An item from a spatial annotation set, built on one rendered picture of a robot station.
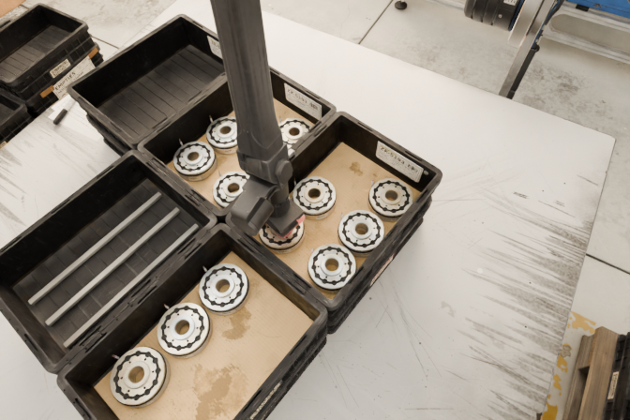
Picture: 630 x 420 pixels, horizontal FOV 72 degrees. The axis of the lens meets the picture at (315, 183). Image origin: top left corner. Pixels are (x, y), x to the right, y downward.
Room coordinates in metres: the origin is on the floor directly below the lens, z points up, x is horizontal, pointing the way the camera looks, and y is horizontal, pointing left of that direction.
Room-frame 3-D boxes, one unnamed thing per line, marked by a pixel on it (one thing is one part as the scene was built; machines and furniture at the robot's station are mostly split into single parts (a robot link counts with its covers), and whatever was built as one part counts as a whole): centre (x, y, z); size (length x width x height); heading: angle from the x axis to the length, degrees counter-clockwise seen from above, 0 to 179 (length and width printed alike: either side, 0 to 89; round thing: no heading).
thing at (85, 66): (1.39, 1.00, 0.41); 0.31 x 0.02 x 0.16; 148
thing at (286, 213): (0.43, 0.08, 0.98); 0.10 x 0.07 x 0.07; 43
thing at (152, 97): (0.87, 0.40, 0.87); 0.40 x 0.30 x 0.11; 138
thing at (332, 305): (0.47, -0.05, 0.92); 0.40 x 0.30 x 0.02; 138
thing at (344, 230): (0.42, -0.10, 0.86); 0.10 x 0.10 x 0.01
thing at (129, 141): (0.87, 0.40, 0.92); 0.40 x 0.30 x 0.02; 138
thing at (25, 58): (1.46, 1.14, 0.37); 0.40 x 0.30 x 0.45; 148
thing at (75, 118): (1.03, 0.67, 0.70); 0.33 x 0.23 x 0.01; 148
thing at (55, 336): (0.38, 0.45, 0.87); 0.40 x 0.30 x 0.11; 138
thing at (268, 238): (0.43, 0.08, 0.86); 0.10 x 0.10 x 0.01
